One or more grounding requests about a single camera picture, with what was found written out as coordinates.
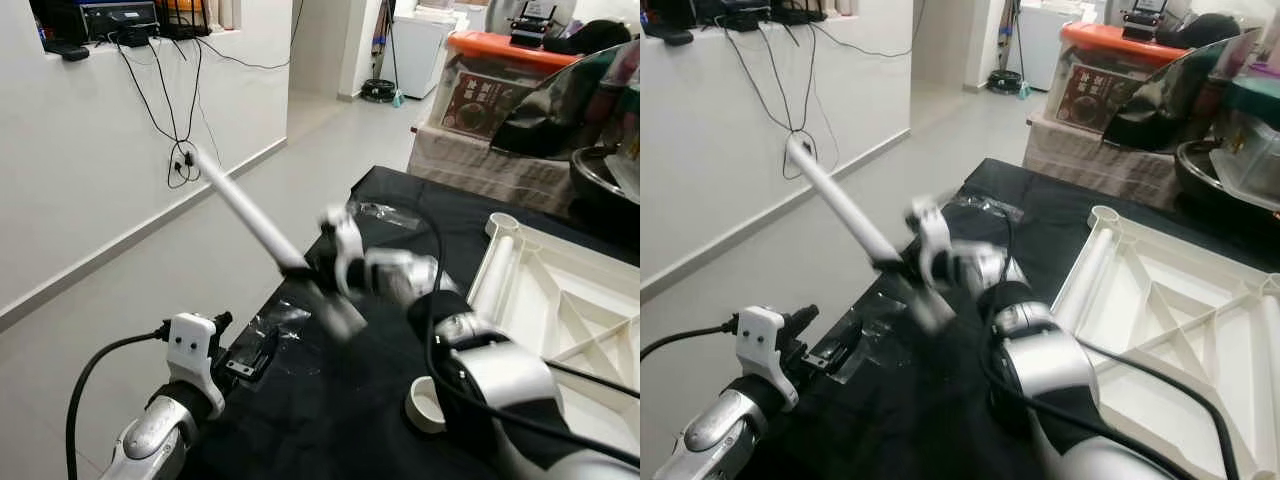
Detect white plastic table leg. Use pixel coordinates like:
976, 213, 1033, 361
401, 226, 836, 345
1055, 228, 1121, 336
785, 135, 961, 336
470, 235, 521, 321
185, 145, 369, 341

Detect black tablecloth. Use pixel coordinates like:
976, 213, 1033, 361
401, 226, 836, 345
770, 158, 1280, 480
175, 165, 641, 480

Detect beige cloth covered bench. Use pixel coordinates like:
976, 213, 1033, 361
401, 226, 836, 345
1022, 112, 1186, 209
408, 125, 581, 216

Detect white plastic table top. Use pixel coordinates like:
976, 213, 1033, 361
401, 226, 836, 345
1050, 205, 1280, 476
405, 212, 641, 461

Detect red printed carton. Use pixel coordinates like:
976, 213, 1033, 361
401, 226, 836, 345
1055, 65, 1141, 129
440, 75, 531, 136

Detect white chest freezer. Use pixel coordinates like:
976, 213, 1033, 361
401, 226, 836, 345
390, 12, 459, 99
1020, 5, 1086, 91

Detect black round wok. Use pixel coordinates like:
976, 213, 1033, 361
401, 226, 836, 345
570, 145, 641, 216
1173, 140, 1280, 216

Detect black antenna router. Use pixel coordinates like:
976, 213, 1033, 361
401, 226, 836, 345
770, 0, 831, 26
155, 0, 213, 39

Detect clear storage box orange lid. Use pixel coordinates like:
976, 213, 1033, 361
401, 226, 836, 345
428, 30, 586, 136
1040, 22, 1191, 126

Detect black set-top box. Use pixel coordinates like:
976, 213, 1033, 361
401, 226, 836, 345
78, 0, 161, 43
715, 0, 771, 31

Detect black kitchen appliance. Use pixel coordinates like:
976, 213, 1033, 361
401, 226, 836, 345
1120, 0, 1171, 41
508, 0, 563, 48

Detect black cloth bundle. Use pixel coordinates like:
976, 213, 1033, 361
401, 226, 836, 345
545, 18, 633, 56
1165, 12, 1246, 49

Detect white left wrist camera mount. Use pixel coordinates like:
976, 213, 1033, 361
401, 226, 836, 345
165, 313, 226, 416
735, 305, 799, 409

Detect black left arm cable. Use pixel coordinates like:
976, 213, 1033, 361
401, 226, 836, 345
65, 330, 171, 480
640, 320, 743, 361

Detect black wall cable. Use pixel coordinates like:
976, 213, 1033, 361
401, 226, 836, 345
115, 35, 206, 189
725, 25, 821, 181

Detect thin grey wall cable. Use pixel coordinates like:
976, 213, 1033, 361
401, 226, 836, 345
810, 0, 926, 59
195, 0, 306, 71

